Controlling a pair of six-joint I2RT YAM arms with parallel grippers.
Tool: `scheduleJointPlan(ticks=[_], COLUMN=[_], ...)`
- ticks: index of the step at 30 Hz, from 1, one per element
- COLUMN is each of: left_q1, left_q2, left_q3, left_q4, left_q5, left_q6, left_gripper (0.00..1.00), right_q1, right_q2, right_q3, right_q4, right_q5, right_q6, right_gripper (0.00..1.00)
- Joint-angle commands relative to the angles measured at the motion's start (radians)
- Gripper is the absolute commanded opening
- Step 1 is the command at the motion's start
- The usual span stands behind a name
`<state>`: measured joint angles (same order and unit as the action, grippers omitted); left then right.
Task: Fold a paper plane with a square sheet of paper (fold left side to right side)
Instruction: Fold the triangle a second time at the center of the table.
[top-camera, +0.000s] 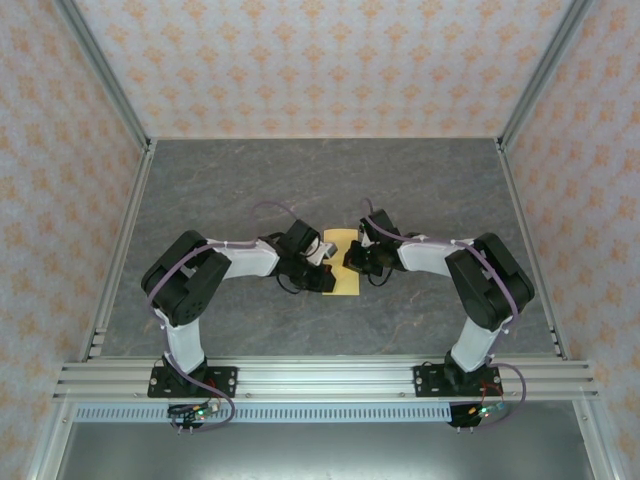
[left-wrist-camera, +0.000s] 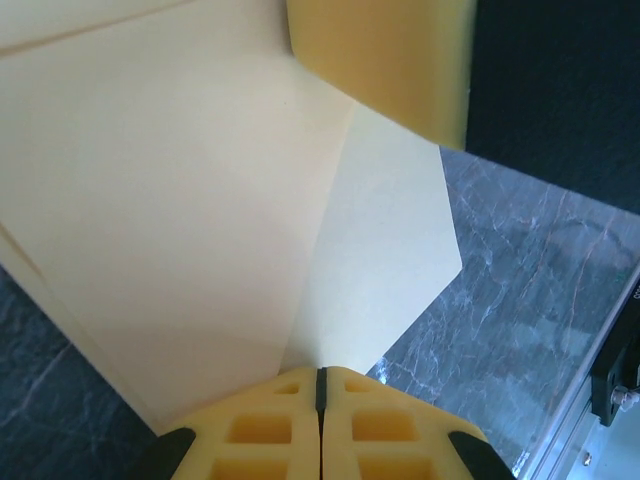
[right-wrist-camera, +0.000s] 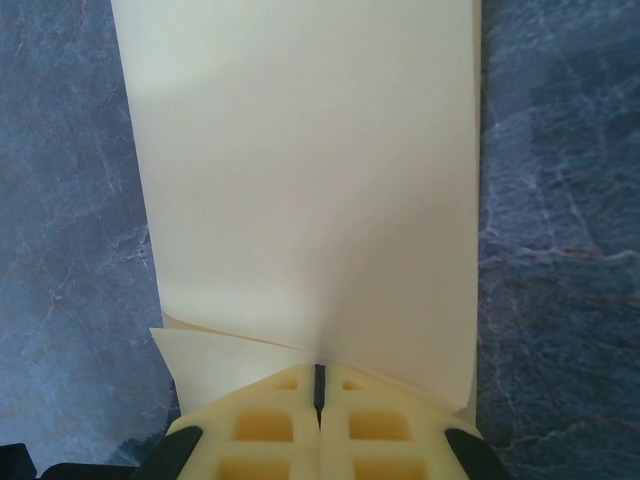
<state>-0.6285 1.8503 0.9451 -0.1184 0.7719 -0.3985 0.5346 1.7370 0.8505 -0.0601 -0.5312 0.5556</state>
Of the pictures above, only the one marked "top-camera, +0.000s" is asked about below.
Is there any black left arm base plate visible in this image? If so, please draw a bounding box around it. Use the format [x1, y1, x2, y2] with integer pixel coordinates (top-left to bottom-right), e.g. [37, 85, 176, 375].
[147, 366, 239, 399]

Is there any thin black left wrist cable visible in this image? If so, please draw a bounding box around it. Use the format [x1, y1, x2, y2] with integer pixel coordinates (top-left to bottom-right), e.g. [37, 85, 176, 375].
[276, 272, 306, 297]

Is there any grey metal sheet panel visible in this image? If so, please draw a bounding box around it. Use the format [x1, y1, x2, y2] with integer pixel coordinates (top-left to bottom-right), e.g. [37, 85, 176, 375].
[54, 422, 601, 480]

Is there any yellow paper sheet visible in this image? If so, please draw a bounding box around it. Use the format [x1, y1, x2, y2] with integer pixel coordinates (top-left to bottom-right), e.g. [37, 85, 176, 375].
[322, 228, 361, 297]

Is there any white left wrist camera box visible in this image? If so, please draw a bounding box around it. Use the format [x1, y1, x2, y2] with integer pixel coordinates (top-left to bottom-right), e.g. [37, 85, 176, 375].
[307, 239, 339, 265]

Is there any grey slotted cable duct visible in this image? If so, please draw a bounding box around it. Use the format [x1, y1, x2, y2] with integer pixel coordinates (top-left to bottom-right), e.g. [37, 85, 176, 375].
[74, 403, 581, 424]

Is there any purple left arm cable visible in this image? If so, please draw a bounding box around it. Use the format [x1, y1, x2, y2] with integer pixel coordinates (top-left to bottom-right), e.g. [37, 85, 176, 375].
[147, 199, 301, 434]

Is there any aluminium frame post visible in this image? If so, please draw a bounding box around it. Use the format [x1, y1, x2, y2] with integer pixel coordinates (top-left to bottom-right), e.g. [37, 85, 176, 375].
[497, 0, 596, 151]
[53, 0, 154, 151]

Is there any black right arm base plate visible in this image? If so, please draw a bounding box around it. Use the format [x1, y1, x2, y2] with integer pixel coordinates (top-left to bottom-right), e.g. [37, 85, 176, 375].
[412, 364, 504, 399]

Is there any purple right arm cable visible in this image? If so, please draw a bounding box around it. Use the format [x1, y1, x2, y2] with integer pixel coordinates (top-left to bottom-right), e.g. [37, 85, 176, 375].
[360, 198, 529, 431]

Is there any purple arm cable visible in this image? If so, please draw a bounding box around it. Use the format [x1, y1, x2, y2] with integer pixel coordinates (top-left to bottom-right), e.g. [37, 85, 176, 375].
[360, 198, 529, 431]
[147, 199, 301, 434]

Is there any aluminium table side rail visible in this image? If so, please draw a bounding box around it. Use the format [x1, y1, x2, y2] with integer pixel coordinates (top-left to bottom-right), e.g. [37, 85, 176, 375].
[77, 144, 157, 362]
[494, 139, 571, 362]

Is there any small circuit board with LED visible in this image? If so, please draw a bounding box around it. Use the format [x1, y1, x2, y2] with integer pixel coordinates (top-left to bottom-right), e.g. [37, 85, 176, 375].
[167, 402, 221, 420]
[467, 402, 505, 420]

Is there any aluminium mounting rail beam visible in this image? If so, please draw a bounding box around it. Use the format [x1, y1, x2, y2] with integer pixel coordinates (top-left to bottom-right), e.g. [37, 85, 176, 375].
[52, 358, 600, 401]

